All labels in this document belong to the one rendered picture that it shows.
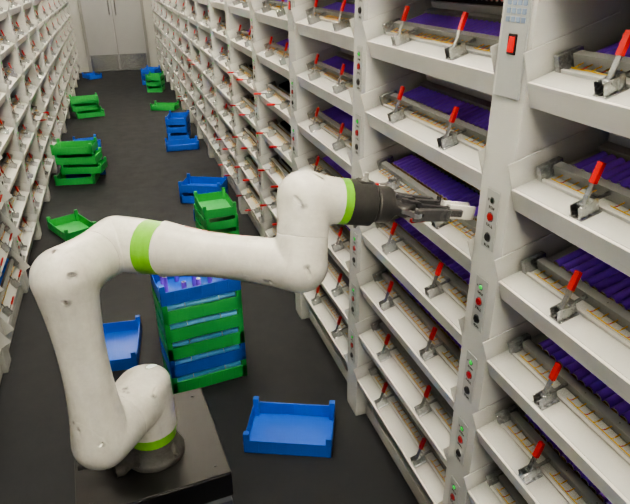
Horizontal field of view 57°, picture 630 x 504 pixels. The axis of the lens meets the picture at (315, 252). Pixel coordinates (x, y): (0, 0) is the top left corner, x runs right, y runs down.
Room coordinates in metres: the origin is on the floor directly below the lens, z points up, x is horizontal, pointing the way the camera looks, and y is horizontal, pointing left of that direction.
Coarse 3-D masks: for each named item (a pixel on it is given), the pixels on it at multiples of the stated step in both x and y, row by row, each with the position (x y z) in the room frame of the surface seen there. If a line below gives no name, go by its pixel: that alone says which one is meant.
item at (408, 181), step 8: (384, 168) 1.65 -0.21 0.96; (392, 168) 1.60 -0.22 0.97; (400, 176) 1.54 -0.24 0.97; (408, 176) 1.52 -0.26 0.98; (408, 184) 1.49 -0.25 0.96; (416, 184) 1.46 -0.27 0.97; (408, 192) 1.46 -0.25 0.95; (416, 192) 1.45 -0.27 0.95; (424, 192) 1.41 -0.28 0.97; (432, 192) 1.39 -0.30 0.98; (464, 224) 1.22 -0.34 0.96; (472, 224) 1.19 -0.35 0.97
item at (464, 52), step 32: (416, 0) 1.72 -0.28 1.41; (448, 0) 1.62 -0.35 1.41; (480, 0) 1.47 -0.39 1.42; (384, 32) 1.68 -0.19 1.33; (416, 32) 1.55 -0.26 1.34; (448, 32) 1.39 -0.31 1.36; (480, 32) 1.32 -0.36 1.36; (416, 64) 1.41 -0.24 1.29; (448, 64) 1.26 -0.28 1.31; (480, 64) 1.18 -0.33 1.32
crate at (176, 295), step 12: (156, 276) 1.99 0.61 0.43; (180, 276) 2.02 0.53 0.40; (156, 288) 1.86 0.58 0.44; (180, 288) 1.93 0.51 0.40; (192, 288) 1.85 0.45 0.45; (204, 288) 1.87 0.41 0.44; (216, 288) 1.88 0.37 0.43; (228, 288) 1.90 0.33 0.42; (240, 288) 1.92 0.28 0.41; (168, 300) 1.81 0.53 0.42; (180, 300) 1.83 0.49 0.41
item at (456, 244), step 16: (400, 144) 1.71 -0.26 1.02; (368, 160) 1.68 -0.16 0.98; (384, 160) 1.67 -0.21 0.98; (384, 176) 1.62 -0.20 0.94; (416, 224) 1.35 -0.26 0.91; (448, 224) 1.26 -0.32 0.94; (432, 240) 1.28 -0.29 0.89; (448, 240) 1.20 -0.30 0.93; (464, 240) 1.18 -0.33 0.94; (464, 256) 1.13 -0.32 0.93
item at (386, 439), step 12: (312, 312) 2.32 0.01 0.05; (324, 336) 2.14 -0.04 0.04; (336, 360) 1.99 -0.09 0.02; (372, 408) 1.66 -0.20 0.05; (372, 420) 1.63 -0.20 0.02; (384, 432) 1.53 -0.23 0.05; (384, 444) 1.53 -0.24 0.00; (396, 456) 1.44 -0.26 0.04; (408, 468) 1.37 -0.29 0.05; (408, 480) 1.35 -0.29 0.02; (420, 492) 1.28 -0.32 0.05
